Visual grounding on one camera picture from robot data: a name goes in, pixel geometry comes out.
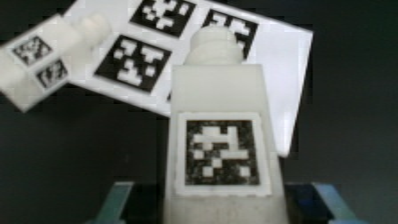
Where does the white table leg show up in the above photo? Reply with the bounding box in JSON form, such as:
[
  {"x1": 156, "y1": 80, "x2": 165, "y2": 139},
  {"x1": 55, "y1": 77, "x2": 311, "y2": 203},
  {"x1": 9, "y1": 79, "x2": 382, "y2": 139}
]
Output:
[
  {"x1": 0, "y1": 13, "x2": 112, "y2": 112},
  {"x1": 163, "y1": 26, "x2": 290, "y2": 224}
]

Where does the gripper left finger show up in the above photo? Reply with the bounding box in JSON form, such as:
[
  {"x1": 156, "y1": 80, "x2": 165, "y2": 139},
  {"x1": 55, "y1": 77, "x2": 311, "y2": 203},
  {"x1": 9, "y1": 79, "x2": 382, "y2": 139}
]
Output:
[{"x1": 85, "y1": 181, "x2": 135, "y2": 224}]

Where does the AprilTag marker sheet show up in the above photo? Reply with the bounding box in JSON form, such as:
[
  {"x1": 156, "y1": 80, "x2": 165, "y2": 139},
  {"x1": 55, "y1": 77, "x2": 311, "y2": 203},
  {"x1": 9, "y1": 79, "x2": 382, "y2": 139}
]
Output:
[{"x1": 64, "y1": 0, "x2": 313, "y2": 156}]

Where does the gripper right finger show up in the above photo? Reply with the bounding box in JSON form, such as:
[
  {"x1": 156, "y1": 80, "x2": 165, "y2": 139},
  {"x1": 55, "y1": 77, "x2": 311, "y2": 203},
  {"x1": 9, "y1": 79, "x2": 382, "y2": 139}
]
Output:
[{"x1": 313, "y1": 183, "x2": 370, "y2": 224}]

